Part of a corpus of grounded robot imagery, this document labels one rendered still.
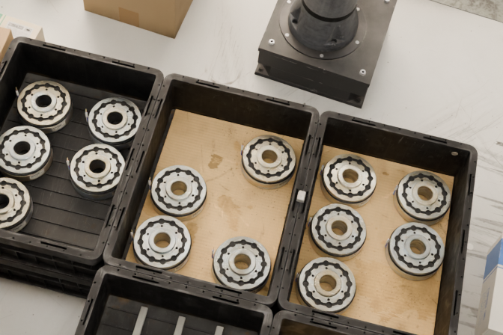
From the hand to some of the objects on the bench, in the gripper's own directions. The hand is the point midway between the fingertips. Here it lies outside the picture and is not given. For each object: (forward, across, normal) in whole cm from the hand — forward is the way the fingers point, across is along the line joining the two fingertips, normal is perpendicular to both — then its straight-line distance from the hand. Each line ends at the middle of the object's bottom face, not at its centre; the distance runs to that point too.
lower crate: (+41, -84, -62) cm, 112 cm away
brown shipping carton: (+42, -90, -2) cm, 99 cm away
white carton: (+41, +6, -52) cm, 67 cm away
